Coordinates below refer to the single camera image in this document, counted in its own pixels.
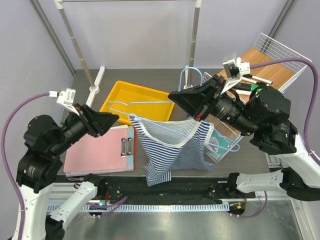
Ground white marker black cap lower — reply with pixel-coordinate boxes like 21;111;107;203
241;76;258;85

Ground white wire shelf rack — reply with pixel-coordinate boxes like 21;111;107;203
205;32;309;142

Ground light blue wire hanger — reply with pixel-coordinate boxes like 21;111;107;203
106;66;240;153

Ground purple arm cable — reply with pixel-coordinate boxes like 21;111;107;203
229;57;320;218
1;92;128;240

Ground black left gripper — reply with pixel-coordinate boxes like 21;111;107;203
50;101;120;155

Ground white marker black cap upper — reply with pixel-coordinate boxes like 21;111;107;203
245;74;273;85

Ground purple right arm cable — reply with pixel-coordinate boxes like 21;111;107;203
229;57;320;218

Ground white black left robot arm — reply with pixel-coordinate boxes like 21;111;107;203
11;104;119;240

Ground metal clothes rack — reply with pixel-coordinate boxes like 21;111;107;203
52;0;203;116

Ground white slotted cable duct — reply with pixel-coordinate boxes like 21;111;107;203
47;201;230;214

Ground teal box with handle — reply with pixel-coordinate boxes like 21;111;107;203
205;122;240;163

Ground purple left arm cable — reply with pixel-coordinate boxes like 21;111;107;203
1;92;128;240

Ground yellow plastic tray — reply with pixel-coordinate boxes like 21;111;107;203
99;80;175;125

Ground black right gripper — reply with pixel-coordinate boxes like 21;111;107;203
168;74;259;136

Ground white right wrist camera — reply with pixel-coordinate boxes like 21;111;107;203
221;53;251;94

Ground green black highlighter marker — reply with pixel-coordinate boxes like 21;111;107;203
232;83;262;92

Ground pink clipboard with papers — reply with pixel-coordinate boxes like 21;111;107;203
63;125;137;178

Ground blue white striped tank top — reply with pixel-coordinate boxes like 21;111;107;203
128;114;215;187

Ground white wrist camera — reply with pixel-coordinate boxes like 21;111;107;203
221;53;251;94
48;88;80;116

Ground white marker black cap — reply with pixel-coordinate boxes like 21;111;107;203
241;76;258;85
245;74;273;85

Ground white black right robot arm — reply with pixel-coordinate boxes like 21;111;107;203
168;75;320;202

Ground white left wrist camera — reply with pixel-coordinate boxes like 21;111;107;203
48;88;80;116

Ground white marker green cap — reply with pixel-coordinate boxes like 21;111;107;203
236;90;251;96

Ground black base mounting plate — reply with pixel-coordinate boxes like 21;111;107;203
53;174;256;202

